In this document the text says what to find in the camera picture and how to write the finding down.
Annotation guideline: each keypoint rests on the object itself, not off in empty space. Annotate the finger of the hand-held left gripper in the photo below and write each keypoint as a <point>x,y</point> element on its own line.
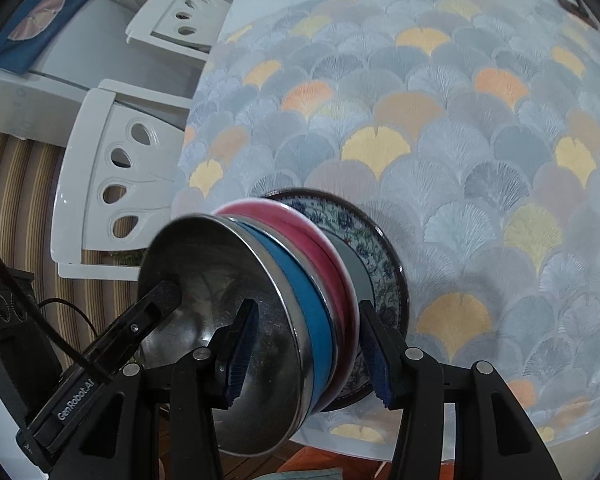
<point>145,317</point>

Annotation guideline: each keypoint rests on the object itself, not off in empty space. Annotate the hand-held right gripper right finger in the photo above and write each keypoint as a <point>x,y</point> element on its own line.
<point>375,355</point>

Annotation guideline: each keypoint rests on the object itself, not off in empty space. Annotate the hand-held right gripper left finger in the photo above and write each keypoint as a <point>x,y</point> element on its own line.
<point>242,345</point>

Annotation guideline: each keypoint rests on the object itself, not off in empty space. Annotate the blue steel bowl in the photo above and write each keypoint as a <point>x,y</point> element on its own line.
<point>312,330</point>

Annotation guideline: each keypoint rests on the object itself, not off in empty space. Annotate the red steel bowl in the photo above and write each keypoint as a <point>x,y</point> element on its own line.
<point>325,305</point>

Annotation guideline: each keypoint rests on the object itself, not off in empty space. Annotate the blue patterned plate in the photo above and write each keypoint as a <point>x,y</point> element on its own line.
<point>380,270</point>

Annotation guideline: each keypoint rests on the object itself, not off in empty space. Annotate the pink bowl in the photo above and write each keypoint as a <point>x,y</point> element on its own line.
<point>300,222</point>

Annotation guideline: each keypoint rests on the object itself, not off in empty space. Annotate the orange cloth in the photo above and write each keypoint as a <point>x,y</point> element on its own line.
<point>320,460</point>

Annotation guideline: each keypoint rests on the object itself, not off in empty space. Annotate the white chair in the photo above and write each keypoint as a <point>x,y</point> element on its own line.
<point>80,185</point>
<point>155,25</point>

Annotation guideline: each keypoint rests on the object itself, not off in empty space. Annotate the brown striped rug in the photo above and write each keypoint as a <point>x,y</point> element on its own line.
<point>10,185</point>

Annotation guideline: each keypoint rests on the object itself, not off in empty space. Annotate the fan patterned table mat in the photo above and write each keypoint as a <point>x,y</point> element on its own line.
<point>455,160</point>

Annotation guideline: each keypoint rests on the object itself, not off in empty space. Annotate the blue cloth with pink fan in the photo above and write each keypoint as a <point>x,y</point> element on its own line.
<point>70,0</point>

